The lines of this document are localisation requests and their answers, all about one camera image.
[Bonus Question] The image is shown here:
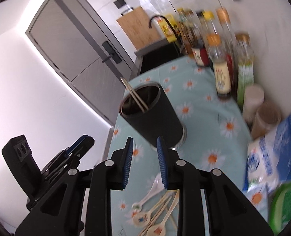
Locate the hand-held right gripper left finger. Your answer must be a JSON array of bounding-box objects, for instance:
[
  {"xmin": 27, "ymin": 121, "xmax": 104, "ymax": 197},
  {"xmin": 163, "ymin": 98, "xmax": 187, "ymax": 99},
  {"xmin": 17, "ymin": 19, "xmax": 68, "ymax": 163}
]
[{"xmin": 15, "ymin": 137, "xmax": 135, "ymax": 236}]

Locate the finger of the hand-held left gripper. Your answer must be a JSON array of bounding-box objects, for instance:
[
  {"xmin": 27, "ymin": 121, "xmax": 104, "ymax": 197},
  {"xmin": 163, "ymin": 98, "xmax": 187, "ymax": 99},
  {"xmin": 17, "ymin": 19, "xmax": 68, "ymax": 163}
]
[{"xmin": 64, "ymin": 135, "xmax": 95, "ymax": 160}]

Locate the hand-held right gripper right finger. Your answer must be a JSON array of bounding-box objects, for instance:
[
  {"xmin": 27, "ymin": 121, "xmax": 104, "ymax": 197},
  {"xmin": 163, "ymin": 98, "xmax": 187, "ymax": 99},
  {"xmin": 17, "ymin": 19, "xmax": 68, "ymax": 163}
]
[{"xmin": 157, "ymin": 136, "xmax": 274, "ymax": 236}]

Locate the white ceramic spoon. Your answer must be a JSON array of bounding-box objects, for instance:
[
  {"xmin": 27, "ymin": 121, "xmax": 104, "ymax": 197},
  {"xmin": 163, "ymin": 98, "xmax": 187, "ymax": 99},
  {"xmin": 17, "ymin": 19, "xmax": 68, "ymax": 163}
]
[{"xmin": 131, "ymin": 173, "xmax": 164, "ymax": 211}]

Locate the black utensil holder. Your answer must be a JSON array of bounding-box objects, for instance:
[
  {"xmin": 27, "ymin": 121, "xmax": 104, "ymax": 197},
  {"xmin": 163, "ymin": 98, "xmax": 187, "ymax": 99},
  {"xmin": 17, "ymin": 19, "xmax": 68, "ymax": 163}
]
[{"xmin": 118, "ymin": 83, "xmax": 187, "ymax": 150}]

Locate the daisy print tablecloth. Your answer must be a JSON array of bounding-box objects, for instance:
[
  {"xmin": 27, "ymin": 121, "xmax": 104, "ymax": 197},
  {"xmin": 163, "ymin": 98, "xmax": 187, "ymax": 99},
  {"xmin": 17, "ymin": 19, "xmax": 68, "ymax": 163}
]
[{"xmin": 102, "ymin": 54, "xmax": 274, "ymax": 236}]

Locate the white and blue bag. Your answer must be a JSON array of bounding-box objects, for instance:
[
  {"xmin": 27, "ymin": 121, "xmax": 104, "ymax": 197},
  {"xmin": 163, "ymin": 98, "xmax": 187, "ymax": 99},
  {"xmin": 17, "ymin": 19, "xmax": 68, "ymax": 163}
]
[{"xmin": 242, "ymin": 128, "xmax": 284, "ymax": 195}]

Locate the grey door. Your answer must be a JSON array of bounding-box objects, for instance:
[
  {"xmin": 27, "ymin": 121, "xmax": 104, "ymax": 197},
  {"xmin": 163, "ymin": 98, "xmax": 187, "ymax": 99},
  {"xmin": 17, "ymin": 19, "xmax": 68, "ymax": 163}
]
[{"xmin": 25, "ymin": 0, "xmax": 138, "ymax": 126}]

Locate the orange cap bottle cream label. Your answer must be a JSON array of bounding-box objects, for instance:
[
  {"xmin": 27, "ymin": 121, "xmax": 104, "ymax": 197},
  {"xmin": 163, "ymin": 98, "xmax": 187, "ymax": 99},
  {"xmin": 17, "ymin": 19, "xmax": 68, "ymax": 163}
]
[{"xmin": 206, "ymin": 34, "xmax": 232, "ymax": 97}]

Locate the dark kitchen sink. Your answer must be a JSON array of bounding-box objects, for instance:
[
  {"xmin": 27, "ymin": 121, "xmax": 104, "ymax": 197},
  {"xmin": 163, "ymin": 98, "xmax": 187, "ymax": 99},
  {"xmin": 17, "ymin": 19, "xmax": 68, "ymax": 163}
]
[{"xmin": 134, "ymin": 38, "xmax": 185, "ymax": 75}]

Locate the cream spice jar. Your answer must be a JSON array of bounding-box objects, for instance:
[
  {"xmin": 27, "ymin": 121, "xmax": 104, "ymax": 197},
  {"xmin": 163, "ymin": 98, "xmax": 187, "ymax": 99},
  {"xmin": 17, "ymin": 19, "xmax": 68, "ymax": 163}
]
[{"xmin": 241, "ymin": 85, "xmax": 265, "ymax": 126}]

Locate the dark soy sauce bottle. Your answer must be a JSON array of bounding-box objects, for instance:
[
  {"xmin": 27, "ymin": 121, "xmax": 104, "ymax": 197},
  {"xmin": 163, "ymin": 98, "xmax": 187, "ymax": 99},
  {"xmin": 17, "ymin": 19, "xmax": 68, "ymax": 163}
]
[{"xmin": 185, "ymin": 10, "xmax": 210, "ymax": 67}]

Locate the brown spice jar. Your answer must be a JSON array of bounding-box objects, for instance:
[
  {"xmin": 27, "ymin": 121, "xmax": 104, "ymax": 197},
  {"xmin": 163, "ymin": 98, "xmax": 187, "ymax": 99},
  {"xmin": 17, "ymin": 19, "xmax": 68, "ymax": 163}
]
[{"xmin": 251, "ymin": 102, "xmax": 282, "ymax": 139}]

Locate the amber utensil jar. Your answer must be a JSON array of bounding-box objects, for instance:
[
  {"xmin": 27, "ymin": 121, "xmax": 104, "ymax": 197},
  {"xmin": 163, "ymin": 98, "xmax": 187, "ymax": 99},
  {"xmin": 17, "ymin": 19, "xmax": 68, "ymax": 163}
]
[{"xmin": 179, "ymin": 25, "xmax": 194, "ymax": 56}]

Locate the wooden cutting board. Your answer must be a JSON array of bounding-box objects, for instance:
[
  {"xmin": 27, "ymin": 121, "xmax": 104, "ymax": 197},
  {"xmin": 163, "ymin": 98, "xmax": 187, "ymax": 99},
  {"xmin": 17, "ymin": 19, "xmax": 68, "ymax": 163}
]
[{"xmin": 116, "ymin": 6, "xmax": 162, "ymax": 50}]

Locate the yellow detergent bottle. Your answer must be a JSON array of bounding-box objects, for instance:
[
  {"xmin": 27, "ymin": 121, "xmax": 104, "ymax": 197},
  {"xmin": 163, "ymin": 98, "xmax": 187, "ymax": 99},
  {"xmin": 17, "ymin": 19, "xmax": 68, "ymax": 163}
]
[{"xmin": 160, "ymin": 15, "xmax": 179, "ymax": 43}]

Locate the green bag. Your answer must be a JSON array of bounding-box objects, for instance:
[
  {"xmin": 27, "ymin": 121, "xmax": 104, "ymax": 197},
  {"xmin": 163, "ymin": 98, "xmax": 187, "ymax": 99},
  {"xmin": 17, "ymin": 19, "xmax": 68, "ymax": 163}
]
[{"xmin": 268, "ymin": 181, "xmax": 291, "ymax": 236}]

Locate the black faucet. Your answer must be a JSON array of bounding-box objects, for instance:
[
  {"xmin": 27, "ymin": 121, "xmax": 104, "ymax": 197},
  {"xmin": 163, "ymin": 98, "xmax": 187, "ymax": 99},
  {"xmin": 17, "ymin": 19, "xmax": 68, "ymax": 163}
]
[{"xmin": 149, "ymin": 15, "xmax": 183, "ymax": 54}]

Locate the clear bottle with black cap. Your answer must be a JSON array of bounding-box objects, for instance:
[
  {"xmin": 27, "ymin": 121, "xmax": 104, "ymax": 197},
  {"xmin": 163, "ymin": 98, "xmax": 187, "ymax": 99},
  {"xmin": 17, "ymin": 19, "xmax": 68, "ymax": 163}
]
[{"xmin": 194, "ymin": 11, "xmax": 206, "ymax": 45}]

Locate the bottle with yellow-green cap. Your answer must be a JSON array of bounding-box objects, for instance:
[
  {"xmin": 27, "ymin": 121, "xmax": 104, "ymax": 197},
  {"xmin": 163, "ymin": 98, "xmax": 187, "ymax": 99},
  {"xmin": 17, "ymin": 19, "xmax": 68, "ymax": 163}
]
[{"xmin": 177, "ymin": 8, "xmax": 188, "ymax": 30}]

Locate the clear bottle with yellow cap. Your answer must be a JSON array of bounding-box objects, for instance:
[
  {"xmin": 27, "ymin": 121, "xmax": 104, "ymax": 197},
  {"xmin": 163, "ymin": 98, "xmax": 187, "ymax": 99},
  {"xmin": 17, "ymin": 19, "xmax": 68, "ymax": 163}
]
[{"xmin": 202, "ymin": 10, "xmax": 216, "ymax": 37}]

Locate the tall bottle with copper cap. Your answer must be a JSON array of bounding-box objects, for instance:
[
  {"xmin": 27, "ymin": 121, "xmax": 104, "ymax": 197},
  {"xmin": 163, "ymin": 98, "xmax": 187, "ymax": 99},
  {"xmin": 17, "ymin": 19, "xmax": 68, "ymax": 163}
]
[{"xmin": 215, "ymin": 8, "xmax": 236, "ymax": 84}]

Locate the black door lock handle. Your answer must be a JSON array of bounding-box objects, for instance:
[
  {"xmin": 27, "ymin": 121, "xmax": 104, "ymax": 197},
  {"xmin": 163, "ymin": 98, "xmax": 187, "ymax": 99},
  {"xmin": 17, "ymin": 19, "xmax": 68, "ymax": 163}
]
[{"xmin": 101, "ymin": 41, "xmax": 122, "ymax": 64}]

